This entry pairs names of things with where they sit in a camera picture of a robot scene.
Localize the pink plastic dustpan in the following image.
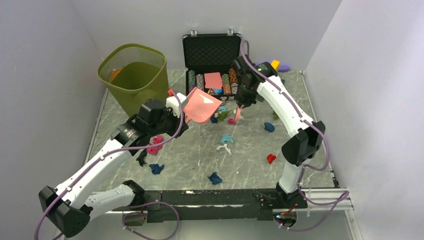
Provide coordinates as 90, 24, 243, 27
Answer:
183, 87, 222, 124

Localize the purple cylinder toy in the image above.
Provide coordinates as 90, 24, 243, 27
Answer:
253, 61, 291, 73

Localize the pink hand brush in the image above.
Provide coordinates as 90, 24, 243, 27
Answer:
234, 106, 243, 123

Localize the teal paper scrap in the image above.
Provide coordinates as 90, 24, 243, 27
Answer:
220, 134, 234, 145

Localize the green paper scrap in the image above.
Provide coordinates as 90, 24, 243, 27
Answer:
217, 110, 230, 121

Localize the dark blue scrap left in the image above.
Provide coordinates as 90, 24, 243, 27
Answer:
149, 163, 165, 175

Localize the white torn paper scrap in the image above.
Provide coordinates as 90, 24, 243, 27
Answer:
216, 143, 232, 156

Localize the black poker chip case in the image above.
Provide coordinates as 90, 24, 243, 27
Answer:
182, 28, 242, 95

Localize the blue scrap near blocks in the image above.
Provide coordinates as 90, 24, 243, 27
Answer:
210, 115, 218, 124

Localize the yellow tall block right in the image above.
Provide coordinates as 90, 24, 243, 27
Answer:
271, 60, 280, 72

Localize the dark blue scrap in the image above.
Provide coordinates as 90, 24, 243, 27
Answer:
264, 122, 275, 133
149, 163, 165, 175
207, 172, 223, 185

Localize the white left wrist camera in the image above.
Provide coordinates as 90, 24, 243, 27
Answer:
165, 89, 187, 118

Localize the dark blue scrap centre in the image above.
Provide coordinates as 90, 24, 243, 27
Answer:
207, 172, 223, 185

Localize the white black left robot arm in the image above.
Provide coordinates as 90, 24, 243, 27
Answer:
38, 93, 188, 238

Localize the red paper scrap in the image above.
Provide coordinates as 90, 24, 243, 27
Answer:
266, 154, 277, 164

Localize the small pink paper scrap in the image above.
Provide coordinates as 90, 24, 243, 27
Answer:
227, 118, 236, 125

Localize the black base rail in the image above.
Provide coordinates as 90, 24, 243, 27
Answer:
110, 188, 309, 223

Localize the dark blue scrap right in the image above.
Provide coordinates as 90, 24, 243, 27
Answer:
264, 122, 275, 133

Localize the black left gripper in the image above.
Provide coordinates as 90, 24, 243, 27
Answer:
149, 104, 189, 139

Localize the olive green mesh wastebasket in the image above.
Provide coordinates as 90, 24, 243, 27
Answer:
97, 43, 169, 116

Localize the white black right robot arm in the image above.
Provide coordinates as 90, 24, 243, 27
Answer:
232, 54, 326, 208

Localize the pink card stack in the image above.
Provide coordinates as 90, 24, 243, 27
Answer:
203, 72, 223, 89

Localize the black paper scrap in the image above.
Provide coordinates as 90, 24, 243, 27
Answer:
136, 149, 148, 167

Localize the orange scrap in basket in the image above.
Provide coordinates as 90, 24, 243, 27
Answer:
109, 68, 122, 83

